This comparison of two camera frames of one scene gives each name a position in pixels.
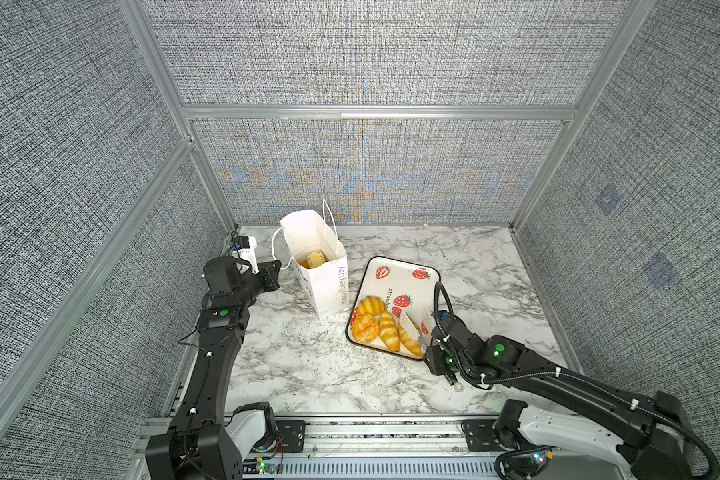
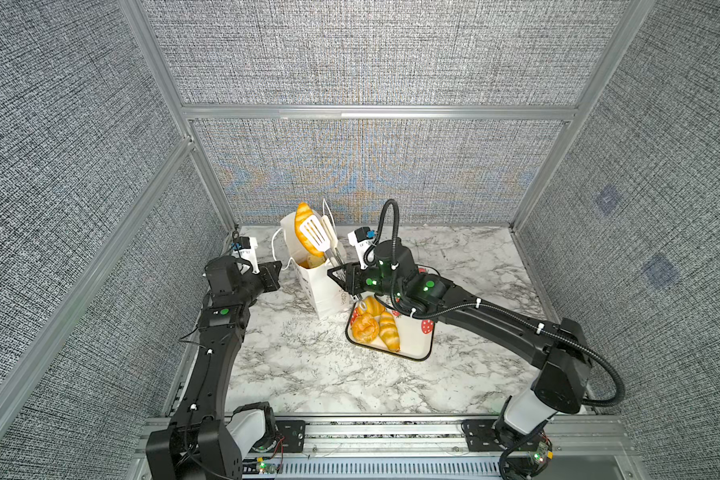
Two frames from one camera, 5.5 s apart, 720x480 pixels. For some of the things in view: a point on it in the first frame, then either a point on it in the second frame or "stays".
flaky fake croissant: [409, 342] to [304, 211]
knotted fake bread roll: [365, 328] stays
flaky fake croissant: [313, 259] stays
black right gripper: [432, 360] to [352, 276]
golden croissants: [372, 306] stays
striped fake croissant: [389, 331] stays
